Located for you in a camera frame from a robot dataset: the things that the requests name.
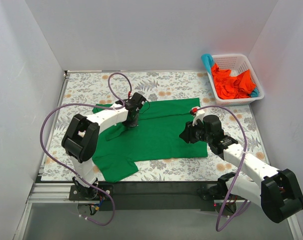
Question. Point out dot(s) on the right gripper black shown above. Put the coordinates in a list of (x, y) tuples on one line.
[(189, 133)]

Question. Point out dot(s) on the green t shirt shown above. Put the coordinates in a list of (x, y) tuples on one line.
[(153, 140)]

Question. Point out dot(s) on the white plastic basket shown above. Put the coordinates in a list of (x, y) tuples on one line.
[(237, 63)]

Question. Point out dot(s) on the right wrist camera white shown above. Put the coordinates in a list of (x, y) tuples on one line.
[(198, 114)]

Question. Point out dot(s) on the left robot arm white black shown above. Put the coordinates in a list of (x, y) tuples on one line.
[(81, 138)]

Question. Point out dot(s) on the orange t shirt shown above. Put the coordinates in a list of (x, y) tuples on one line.
[(232, 87)]

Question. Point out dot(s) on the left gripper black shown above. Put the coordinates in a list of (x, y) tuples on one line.
[(132, 119)]

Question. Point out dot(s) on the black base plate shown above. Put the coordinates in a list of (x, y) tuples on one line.
[(164, 195)]

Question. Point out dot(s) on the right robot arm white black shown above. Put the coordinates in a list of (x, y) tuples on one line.
[(276, 191)]

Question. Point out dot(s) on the light blue t shirt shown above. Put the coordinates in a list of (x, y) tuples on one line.
[(208, 62)]

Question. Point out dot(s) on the floral table mat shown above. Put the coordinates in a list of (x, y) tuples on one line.
[(118, 86)]

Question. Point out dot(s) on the aluminium frame rail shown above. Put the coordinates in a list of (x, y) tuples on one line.
[(53, 184)]

